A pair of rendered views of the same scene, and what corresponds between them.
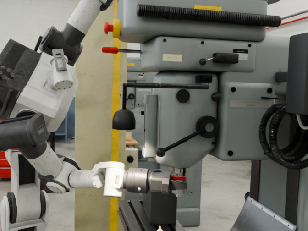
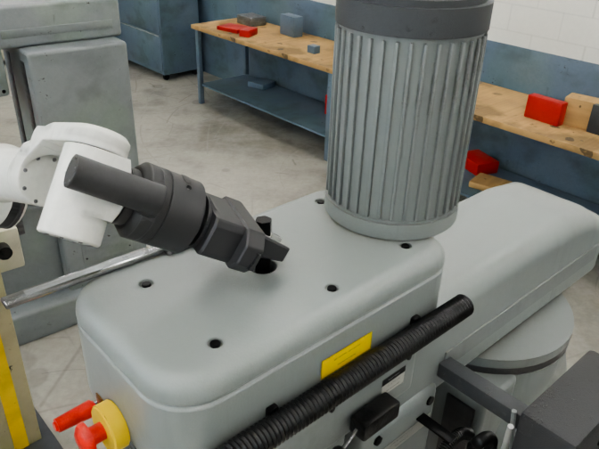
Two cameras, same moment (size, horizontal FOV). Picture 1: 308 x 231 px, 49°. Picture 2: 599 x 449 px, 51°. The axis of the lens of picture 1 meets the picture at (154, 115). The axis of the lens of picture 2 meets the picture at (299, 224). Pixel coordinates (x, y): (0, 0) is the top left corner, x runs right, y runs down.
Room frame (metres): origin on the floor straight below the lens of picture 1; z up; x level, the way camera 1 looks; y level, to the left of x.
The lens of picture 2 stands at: (0.56, 0.19, 2.33)
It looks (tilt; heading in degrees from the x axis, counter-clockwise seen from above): 29 degrees down; 331
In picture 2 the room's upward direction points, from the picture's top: 2 degrees clockwise
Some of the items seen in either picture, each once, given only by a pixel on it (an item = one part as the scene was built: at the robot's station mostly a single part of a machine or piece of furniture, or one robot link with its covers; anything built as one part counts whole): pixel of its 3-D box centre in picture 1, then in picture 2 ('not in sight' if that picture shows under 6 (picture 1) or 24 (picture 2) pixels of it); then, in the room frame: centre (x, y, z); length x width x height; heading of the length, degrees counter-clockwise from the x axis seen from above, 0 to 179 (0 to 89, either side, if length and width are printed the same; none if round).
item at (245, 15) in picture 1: (211, 16); (357, 371); (1.04, -0.16, 1.79); 0.45 x 0.04 x 0.04; 104
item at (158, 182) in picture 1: (152, 182); not in sight; (1.18, 0.00, 1.24); 0.13 x 0.12 x 0.10; 174
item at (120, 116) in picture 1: (123, 118); not in sight; (1.05, 0.09, 1.48); 0.07 x 0.07 x 0.06
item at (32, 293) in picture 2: not in sight; (103, 267); (1.25, 0.09, 1.89); 0.24 x 0.04 x 0.01; 102
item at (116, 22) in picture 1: (116, 28); (110, 426); (1.11, 0.13, 1.76); 0.06 x 0.02 x 0.06; 14
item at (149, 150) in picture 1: (149, 125); not in sight; (1.14, 0.01, 1.45); 0.04 x 0.04 x 0.21; 14
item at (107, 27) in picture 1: (108, 27); (91, 436); (1.11, 0.15, 1.76); 0.04 x 0.03 x 0.04; 14
